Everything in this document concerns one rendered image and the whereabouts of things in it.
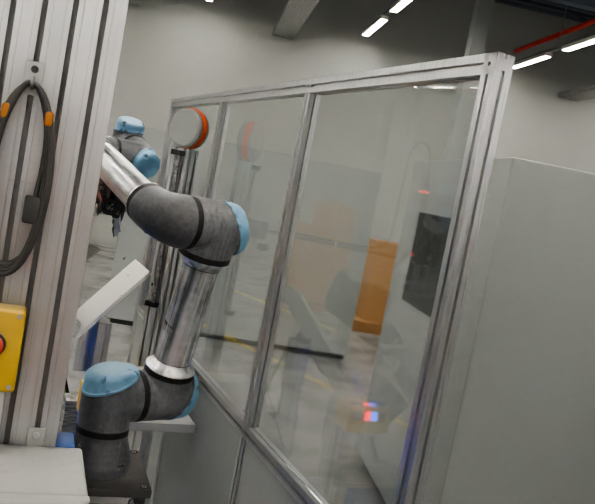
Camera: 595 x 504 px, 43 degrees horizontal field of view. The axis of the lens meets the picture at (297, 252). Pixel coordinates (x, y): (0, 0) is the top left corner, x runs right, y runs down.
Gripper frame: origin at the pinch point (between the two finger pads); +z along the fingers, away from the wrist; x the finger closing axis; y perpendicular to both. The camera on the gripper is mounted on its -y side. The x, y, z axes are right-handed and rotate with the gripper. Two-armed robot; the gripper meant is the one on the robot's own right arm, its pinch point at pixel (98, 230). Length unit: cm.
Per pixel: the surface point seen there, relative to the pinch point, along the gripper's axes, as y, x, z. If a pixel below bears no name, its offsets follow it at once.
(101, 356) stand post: -17, 18, 59
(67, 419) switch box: -15, 13, 87
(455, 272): 90, 41, -52
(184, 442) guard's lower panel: -5, 55, 89
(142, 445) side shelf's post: -3, 38, 88
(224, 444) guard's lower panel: 27, 51, 58
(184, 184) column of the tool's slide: -65, 47, 11
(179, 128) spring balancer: -77, 43, -6
